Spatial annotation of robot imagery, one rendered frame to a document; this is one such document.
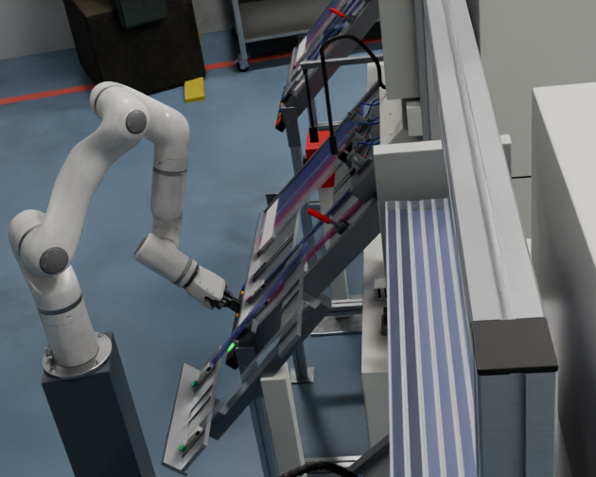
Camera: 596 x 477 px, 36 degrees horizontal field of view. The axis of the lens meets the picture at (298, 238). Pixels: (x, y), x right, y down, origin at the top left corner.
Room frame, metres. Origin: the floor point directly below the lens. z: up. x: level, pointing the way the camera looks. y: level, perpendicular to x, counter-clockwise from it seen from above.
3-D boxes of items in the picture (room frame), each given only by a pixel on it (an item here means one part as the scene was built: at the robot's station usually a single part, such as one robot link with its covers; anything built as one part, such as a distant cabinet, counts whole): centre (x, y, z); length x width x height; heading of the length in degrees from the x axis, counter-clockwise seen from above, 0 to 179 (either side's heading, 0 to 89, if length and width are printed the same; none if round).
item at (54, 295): (2.03, 0.65, 1.00); 0.19 x 0.12 x 0.24; 27
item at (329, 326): (2.93, -0.13, 0.39); 0.24 x 0.24 x 0.78; 81
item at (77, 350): (2.01, 0.64, 0.79); 0.19 x 0.19 x 0.18
